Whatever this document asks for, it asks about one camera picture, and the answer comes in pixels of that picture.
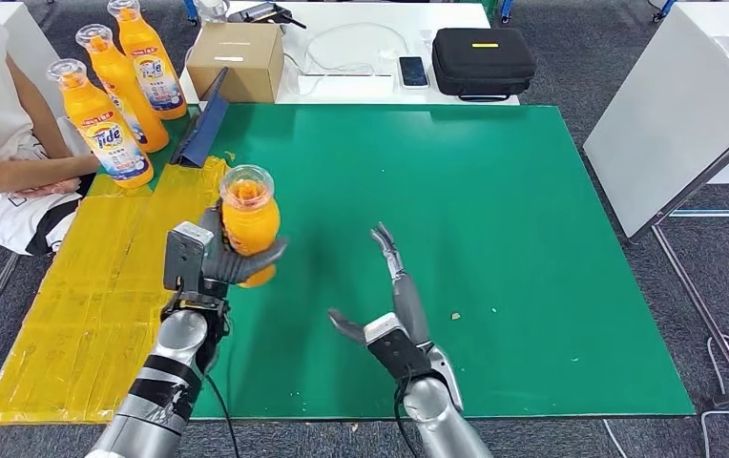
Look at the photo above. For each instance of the black zip case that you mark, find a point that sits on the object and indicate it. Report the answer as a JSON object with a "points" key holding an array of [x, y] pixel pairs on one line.
{"points": [[481, 63]]}

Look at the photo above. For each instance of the person's right forearm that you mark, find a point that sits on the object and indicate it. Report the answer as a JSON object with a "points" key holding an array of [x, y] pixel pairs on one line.
{"points": [[23, 170]]}

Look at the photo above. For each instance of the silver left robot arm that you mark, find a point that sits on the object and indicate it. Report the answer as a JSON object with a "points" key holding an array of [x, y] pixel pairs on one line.
{"points": [[162, 385]]}

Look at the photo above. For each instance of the yellow tape sheet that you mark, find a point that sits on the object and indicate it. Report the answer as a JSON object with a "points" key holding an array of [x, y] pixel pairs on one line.
{"points": [[86, 316]]}

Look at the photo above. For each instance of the black handheld tool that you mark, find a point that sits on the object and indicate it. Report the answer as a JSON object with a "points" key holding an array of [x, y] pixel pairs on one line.
{"points": [[264, 12]]}

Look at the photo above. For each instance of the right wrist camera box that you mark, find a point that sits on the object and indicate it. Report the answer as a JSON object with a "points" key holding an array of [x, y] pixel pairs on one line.
{"points": [[396, 347]]}

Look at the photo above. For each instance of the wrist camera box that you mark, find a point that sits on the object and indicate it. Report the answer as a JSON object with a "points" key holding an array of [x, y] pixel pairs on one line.
{"points": [[396, 347], [184, 256]]}

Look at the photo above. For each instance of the dark blue folder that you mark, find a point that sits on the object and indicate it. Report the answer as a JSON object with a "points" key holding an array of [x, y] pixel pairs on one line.
{"points": [[203, 136]]}

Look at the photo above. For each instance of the smartphone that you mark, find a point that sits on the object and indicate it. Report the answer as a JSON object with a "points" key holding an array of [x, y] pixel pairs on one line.
{"points": [[413, 71]]}

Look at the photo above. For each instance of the grey metal desk frame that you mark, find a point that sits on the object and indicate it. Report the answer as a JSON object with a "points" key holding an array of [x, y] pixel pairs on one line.
{"points": [[709, 176]]}

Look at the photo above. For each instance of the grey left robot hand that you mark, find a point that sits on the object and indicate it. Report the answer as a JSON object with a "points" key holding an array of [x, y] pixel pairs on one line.
{"points": [[238, 265]]}

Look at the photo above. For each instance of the person's right hand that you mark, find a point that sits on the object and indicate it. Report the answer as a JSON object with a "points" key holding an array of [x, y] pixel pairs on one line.
{"points": [[55, 188]]}

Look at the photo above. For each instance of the white desk panel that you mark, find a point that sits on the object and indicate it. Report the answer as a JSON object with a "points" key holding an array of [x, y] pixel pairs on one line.
{"points": [[668, 114], [29, 57]]}

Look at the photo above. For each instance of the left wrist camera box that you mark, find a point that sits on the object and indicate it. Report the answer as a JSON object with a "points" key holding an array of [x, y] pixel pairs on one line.
{"points": [[184, 256]]}

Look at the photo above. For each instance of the white table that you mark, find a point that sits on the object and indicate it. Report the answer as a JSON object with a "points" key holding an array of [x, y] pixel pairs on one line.
{"points": [[453, 14]]}

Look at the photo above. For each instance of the person's left forearm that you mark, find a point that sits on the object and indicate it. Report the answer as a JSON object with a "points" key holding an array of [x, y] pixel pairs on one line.
{"points": [[39, 107]]}

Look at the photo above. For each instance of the cardboard box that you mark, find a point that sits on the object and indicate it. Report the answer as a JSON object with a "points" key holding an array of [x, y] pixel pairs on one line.
{"points": [[238, 50]]}

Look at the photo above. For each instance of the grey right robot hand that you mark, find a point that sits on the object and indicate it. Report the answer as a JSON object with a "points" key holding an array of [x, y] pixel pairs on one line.
{"points": [[409, 303]]}

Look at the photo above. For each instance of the orange detergent bottle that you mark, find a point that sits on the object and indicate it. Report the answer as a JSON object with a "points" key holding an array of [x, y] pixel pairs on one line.
{"points": [[247, 221], [102, 133], [118, 88], [146, 57]]}

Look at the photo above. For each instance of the green table mat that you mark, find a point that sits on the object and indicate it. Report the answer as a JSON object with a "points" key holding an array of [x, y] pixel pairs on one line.
{"points": [[434, 189]]}

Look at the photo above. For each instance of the clear plastic container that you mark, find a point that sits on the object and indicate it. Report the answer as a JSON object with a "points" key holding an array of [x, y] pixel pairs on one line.
{"points": [[213, 8]]}

